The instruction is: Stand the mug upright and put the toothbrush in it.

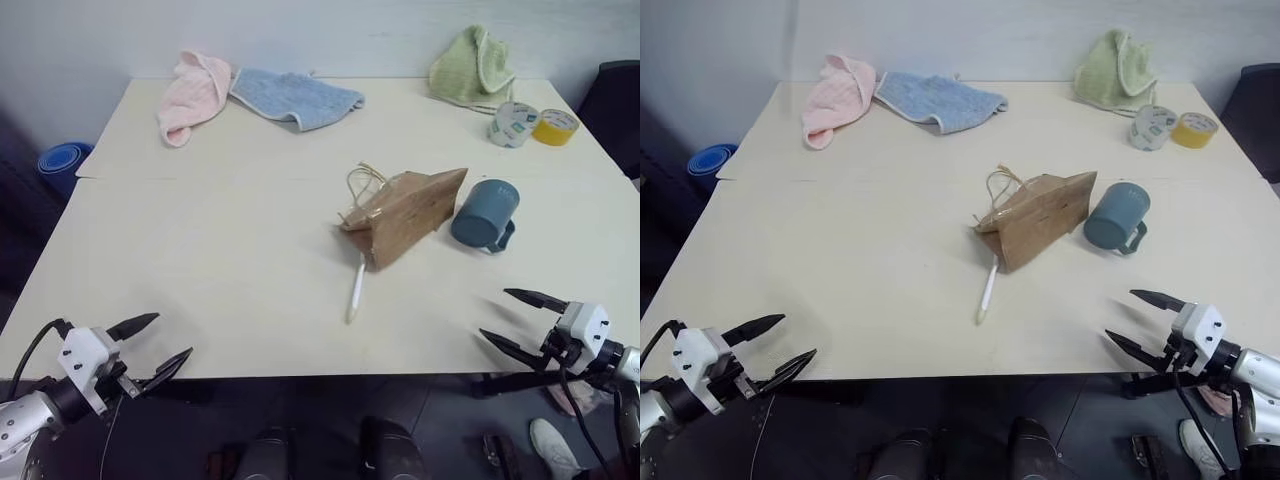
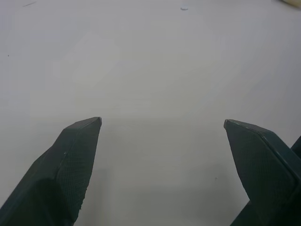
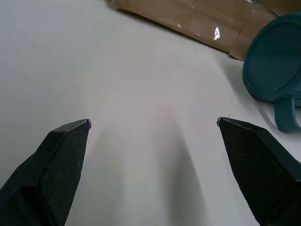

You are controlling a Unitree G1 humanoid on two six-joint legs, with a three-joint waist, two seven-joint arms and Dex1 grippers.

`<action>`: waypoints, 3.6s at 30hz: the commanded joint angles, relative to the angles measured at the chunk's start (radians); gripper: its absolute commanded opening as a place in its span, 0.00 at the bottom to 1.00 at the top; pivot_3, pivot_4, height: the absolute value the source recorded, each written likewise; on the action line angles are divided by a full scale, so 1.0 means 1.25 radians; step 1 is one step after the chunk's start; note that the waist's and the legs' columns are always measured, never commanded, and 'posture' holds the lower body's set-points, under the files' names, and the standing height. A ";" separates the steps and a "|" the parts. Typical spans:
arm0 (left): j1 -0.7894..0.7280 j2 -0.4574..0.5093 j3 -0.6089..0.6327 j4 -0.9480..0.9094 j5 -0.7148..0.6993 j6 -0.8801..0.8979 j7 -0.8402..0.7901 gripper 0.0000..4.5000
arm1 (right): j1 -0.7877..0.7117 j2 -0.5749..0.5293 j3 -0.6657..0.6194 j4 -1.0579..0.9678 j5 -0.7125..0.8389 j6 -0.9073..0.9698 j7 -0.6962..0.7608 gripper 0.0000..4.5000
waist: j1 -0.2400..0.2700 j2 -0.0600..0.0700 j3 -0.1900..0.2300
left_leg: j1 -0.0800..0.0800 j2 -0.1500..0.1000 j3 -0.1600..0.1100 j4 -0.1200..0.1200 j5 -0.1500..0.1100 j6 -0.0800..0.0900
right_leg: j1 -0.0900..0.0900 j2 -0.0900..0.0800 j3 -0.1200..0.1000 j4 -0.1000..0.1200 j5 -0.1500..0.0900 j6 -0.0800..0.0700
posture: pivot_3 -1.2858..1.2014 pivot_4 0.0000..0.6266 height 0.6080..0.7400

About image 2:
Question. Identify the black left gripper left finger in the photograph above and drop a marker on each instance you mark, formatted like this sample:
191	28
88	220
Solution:
49	179

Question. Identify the cream-coloured object edge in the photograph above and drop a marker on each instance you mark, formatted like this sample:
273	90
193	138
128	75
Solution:
291	1

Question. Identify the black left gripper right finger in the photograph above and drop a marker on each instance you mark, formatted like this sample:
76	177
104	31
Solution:
263	169

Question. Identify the small white round speck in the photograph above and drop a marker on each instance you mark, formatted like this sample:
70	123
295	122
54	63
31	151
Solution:
184	8

